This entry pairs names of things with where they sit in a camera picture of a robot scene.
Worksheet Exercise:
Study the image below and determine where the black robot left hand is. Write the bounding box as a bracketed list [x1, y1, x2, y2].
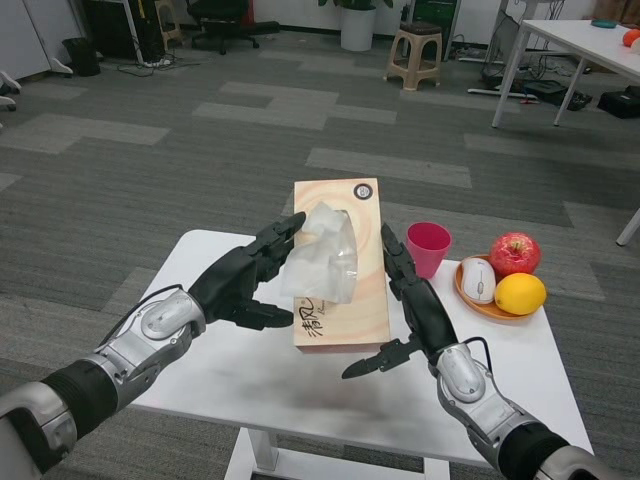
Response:
[188, 210, 308, 332]

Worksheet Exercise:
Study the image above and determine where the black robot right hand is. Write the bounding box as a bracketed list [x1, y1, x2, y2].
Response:
[341, 222, 459, 380]

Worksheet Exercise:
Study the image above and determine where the orange tissue box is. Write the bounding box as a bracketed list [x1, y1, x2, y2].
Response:
[292, 176, 392, 355]

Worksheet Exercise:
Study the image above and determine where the white tissue sheet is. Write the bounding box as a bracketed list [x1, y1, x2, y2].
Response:
[278, 201, 361, 305]

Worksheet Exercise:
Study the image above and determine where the orange plate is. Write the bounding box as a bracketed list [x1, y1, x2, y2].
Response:
[453, 254, 546, 321]

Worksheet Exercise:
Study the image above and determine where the pink plastic cup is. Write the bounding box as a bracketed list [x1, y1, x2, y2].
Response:
[406, 222, 453, 280]

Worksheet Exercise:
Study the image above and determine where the white computer mouse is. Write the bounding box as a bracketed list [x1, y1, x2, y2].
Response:
[460, 256, 497, 305]

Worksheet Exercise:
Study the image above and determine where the yellow lemon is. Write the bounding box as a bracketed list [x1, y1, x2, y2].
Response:
[493, 273, 548, 316]

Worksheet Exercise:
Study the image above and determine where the red apple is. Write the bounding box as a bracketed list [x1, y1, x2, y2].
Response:
[488, 231, 544, 276]

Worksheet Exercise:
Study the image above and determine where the white table leg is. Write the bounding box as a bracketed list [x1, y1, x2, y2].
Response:
[615, 204, 640, 247]

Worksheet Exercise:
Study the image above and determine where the white standing desk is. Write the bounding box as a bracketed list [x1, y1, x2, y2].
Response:
[467, 0, 539, 97]

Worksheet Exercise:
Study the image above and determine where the black flat floor case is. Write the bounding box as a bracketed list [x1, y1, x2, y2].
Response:
[524, 79, 569, 104]

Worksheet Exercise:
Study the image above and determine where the black office chair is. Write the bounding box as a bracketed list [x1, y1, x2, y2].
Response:
[187, 0, 281, 56]

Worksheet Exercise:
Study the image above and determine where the black waste bin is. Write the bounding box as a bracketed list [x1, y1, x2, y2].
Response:
[62, 37, 101, 77]

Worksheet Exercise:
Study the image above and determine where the small yellow stool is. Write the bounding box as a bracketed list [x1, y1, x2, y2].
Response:
[154, 0, 184, 49]

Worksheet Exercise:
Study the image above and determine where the beige plastic stool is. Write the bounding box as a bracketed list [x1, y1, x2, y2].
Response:
[384, 22, 445, 92]

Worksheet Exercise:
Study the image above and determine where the black equipment cabinet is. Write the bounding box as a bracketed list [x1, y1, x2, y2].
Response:
[84, 0, 166, 64]

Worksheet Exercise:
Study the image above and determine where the white plant pot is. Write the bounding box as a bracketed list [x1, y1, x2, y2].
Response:
[340, 7, 377, 52]

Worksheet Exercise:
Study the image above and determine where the black bag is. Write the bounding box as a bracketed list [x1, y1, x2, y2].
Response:
[597, 84, 640, 120]

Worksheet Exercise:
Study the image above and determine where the green potted plant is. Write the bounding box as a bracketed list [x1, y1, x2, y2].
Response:
[319, 0, 394, 11]

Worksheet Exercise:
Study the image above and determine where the large white desk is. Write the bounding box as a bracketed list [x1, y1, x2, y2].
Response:
[492, 18, 640, 129]

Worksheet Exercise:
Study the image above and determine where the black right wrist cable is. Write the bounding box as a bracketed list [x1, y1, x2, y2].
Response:
[462, 338, 494, 375]

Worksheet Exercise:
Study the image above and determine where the white table base frame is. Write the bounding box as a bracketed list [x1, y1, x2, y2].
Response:
[227, 427, 451, 480]

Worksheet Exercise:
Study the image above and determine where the white stand post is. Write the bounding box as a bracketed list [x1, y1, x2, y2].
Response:
[122, 0, 146, 65]

